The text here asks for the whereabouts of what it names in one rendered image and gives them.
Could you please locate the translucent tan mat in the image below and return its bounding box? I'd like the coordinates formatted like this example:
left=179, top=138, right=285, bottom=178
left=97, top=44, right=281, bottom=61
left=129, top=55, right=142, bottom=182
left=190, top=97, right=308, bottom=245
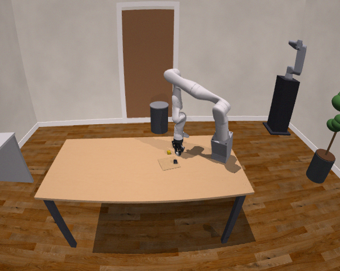
left=158, top=156, right=181, bottom=171

